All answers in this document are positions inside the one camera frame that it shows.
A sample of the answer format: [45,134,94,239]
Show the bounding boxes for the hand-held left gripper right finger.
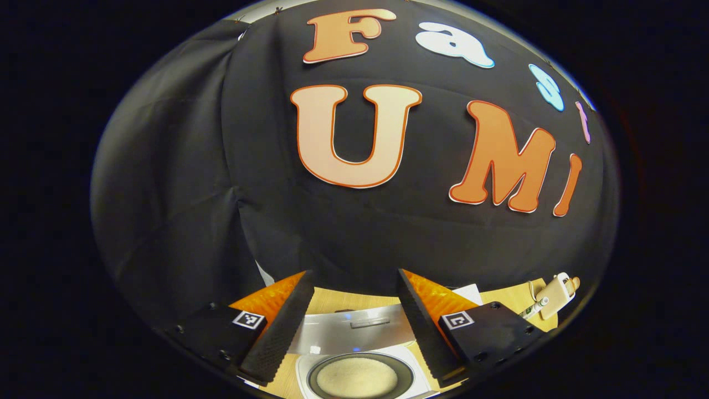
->
[395,268,547,388]

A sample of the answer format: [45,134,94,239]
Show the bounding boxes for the row of black cloth clips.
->
[235,6,284,25]

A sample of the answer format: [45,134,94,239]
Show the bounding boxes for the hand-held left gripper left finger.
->
[165,270,316,387]

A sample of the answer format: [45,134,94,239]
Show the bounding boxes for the black backdrop cloth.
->
[90,0,620,329]

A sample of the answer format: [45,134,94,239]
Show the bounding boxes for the white paper sheet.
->
[453,283,484,307]

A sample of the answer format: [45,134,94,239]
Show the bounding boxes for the white toaster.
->
[534,272,577,321]

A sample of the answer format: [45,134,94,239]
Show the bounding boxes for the pile of white rice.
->
[315,357,399,399]

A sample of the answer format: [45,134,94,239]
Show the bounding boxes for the white rice cooker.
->
[287,303,441,399]

